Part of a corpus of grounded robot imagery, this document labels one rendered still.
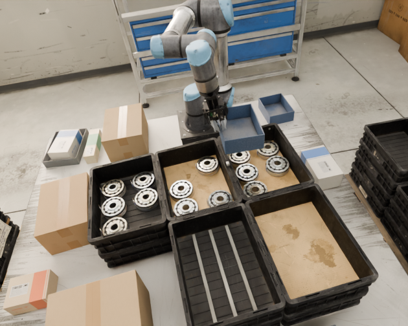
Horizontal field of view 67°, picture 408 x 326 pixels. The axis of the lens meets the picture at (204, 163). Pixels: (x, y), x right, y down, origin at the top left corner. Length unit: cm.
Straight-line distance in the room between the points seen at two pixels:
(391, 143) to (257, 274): 136
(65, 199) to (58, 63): 296
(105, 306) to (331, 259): 78
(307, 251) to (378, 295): 30
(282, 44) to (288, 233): 243
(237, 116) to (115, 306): 84
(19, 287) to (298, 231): 111
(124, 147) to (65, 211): 49
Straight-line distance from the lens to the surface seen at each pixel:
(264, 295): 114
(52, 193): 159
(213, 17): 143
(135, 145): 173
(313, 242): 125
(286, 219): 128
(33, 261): 162
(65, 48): 420
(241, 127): 128
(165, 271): 135
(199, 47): 98
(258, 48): 332
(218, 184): 139
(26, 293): 145
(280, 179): 141
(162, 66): 321
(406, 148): 223
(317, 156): 159
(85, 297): 118
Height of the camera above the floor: 189
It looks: 46 degrees down
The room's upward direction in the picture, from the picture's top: 9 degrees counter-clockwise
